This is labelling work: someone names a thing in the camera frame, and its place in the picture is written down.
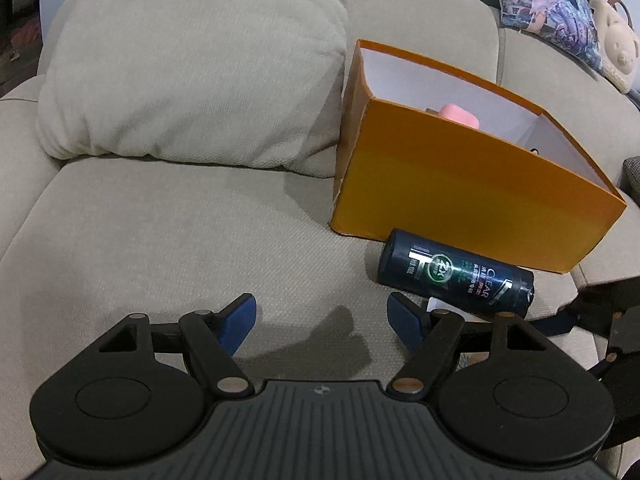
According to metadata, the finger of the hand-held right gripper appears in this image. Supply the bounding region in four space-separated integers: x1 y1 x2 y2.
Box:
588 312 640 387
542 279 640 337

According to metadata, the orange cardboard box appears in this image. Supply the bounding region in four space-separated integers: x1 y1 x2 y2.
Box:
330 38 628 275

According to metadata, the pink pump bottle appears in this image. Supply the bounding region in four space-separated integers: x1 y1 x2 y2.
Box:
439 102 482 132

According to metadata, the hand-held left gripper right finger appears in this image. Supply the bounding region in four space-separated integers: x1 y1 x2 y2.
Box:
386 292 549 396

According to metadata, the dark shampoo bottle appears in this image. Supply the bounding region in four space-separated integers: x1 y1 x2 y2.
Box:
377 228 536 320

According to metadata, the cream plush toy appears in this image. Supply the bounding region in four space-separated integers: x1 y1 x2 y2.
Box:
587 0 640 95

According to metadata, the beige pillow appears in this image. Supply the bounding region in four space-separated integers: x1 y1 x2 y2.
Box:
37 0 352 179

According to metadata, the floral cushion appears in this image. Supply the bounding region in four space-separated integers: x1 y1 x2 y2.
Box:
490 0 609 74

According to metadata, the white tube with peach print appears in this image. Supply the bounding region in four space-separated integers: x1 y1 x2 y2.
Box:
426 296 493 322

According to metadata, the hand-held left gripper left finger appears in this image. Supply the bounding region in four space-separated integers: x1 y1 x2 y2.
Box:
96 292 259 397

